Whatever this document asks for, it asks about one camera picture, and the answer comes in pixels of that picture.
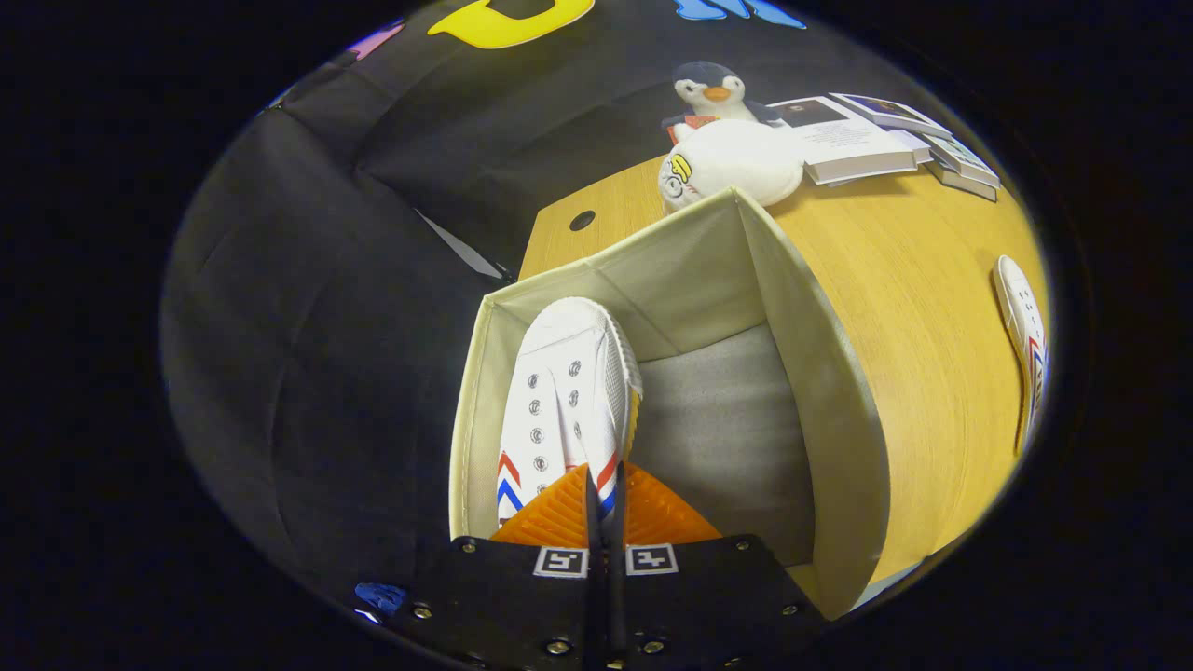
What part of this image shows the dark grey book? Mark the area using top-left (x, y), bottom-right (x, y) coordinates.
top-left (926, 158), bottom-right (998, 202)

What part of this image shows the white book blue photo cover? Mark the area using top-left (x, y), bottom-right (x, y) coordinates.
top-left (830, 92), bottom-right (953, 141)

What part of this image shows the white book pale green cover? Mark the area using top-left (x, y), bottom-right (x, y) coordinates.
top-left (923, 134), bottom-right (1004, 188)

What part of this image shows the white book dark photo cover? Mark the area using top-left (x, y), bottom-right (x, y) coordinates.
top-left (769, 96), bottom-right (933, 186)

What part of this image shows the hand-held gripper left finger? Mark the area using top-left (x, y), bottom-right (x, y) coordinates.
top-left (387, 463), bottom-right (605, 671)

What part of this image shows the grey fabric storage box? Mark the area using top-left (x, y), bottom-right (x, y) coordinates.
top-left (449, 186), bottom-right (892, 622)

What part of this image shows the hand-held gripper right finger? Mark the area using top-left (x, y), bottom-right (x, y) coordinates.
top-left (606, 461), bottom-right (830, 671)

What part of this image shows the white canvas shoe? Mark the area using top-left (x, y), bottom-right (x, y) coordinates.
top-left (992, 254), bottom-right (1050, 458)
top-left (496, 296), bottom-right (644, 528)

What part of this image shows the penguin plush toy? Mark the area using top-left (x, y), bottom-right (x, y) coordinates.
top-left (657, 61), bottom-right (807, 217)

